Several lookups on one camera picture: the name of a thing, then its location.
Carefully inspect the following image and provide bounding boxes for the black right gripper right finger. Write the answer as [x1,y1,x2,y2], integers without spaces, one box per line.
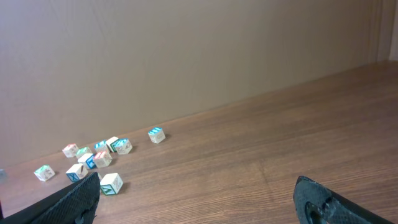
[293,176,392,224]

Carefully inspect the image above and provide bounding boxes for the green N wooden block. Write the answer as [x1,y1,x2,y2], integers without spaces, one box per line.
[34,165,55,182]

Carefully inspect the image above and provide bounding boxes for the blue lone wooden block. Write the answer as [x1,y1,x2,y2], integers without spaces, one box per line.
[148,127,165,144]

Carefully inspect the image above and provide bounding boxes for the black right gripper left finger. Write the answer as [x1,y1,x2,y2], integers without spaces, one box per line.
[1,172,100,224]

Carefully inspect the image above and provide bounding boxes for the red I wooden block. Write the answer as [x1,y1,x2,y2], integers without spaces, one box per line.
[93,151,113,168]

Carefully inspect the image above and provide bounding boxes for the blue sided white block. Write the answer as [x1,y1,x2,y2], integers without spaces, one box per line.
[78,153,96,169]

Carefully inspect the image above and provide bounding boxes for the blue D wooden block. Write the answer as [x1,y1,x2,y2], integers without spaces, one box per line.
[114,138,132,155]

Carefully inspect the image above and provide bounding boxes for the blue L wooden block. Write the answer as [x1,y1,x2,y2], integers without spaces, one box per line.
[94,140,109,153]

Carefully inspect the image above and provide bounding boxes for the plain top wooden block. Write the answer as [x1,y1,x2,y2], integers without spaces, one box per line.
[105,136,119,152]

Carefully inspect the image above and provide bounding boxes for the green Z wooden block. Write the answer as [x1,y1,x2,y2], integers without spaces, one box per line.
[75,146,92,159]

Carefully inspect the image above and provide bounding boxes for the red Y wooden block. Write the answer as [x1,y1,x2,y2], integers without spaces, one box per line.
[62,144,79,158]

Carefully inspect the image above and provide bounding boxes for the green sided wooden block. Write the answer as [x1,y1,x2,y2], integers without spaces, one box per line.
[100,173,124,195]

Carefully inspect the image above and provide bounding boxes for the blue X wooden block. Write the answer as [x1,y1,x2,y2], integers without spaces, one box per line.
[65,164,88,182]

